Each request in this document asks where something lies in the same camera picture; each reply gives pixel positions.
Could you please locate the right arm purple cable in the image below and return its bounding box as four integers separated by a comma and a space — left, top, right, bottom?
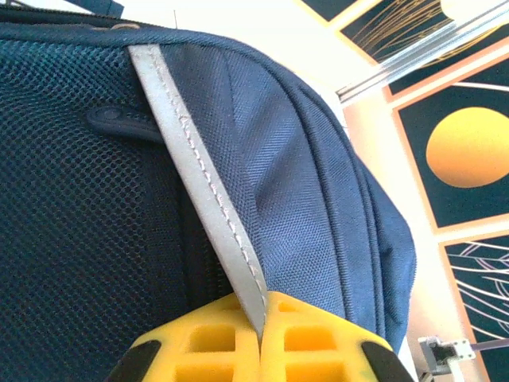
475, 338, 509, 354

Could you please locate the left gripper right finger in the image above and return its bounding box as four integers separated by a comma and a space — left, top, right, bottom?
260, 290, 417, 382

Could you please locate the navy blue student backpack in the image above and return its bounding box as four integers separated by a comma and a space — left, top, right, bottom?
0, 0, 418, 355

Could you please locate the aluminium corner post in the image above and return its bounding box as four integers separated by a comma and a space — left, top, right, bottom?
336, 0, 509, 105

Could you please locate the aluminium table side rail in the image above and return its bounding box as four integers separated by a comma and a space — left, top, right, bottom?
415, 335, 478, 382

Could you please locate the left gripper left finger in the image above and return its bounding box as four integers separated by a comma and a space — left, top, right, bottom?
105, 293, 264, 382

